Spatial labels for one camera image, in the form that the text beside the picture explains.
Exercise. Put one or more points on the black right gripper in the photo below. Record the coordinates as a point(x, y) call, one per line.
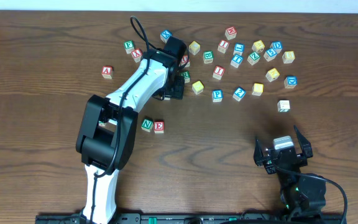
point(283, 157)

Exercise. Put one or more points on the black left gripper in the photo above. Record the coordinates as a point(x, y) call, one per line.
point(175, 90)

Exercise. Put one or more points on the green R wooden block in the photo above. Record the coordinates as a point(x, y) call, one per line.
point(186, 76)

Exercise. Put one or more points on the red i block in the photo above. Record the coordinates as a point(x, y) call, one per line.
point(223, 46)
point(218, 72)

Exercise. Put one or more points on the green N wooden block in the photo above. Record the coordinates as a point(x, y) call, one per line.
point(147, 125)

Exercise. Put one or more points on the red E wooden block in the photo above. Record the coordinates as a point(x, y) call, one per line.
point(159, 127)

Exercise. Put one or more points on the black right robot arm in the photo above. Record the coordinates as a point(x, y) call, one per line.
point(303, 194)

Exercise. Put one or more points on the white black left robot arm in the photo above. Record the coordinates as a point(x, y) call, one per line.
point(107, 132)

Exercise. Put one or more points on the red U block upper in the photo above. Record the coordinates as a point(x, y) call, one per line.
point(185, 61)

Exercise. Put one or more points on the blue X wooden block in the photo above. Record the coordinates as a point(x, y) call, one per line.
point(165, 35)

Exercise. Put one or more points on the yellow block upper middle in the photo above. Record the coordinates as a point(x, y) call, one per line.
point(194, 47)

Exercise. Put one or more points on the green B wooden block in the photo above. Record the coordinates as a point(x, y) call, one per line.
point(208, 56)

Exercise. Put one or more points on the red X wooden block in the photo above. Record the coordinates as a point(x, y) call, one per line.
point(137, 55)

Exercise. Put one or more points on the green 7 wooden block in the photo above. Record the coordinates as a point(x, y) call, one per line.
point(283, 106)

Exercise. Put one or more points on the yellow block lower middle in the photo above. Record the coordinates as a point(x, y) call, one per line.
point(197, 87)

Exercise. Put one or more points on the green F wooden block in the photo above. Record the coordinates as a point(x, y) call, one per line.
point(129, 46)

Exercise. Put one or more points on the red H wooden block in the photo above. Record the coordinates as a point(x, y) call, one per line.
point(230, 33)

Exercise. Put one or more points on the blue T wooden block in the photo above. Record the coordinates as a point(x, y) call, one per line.
point(236, 60)

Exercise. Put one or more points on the blue P wooden block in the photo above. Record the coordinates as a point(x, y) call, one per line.
point(217, 96)

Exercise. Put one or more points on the blue L wooden block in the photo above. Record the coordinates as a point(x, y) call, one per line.
point(238, 49)

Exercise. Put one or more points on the yellow S wooden block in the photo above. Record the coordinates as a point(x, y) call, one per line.
point(257, 89)

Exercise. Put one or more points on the blue D block near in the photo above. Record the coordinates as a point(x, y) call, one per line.
point(290, 82)

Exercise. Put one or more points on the blue d block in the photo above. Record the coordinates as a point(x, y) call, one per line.
point(290, 82)
point(276, 46)

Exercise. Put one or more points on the blue 2 wooden block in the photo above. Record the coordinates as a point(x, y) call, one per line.
point(239, 93)

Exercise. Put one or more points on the red A wooden block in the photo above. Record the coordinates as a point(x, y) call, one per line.
point(107, 72)

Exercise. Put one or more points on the yellow block with picture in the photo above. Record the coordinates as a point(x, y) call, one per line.
point(272, 74)

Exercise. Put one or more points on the green Z wooden block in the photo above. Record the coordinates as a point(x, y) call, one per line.
point(253, 58)

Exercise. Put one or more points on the yellow block near Z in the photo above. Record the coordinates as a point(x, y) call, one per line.
point(258, 46)

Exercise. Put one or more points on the yellow 8 wooden block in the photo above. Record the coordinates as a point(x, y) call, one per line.
point(288, 57)

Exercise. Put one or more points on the blue 5 wooden block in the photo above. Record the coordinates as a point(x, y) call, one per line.
point(270, 54)

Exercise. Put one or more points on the blue D block far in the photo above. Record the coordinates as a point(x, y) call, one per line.
point(276, 46)

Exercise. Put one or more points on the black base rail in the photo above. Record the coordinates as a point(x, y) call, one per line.
point(136, 218)

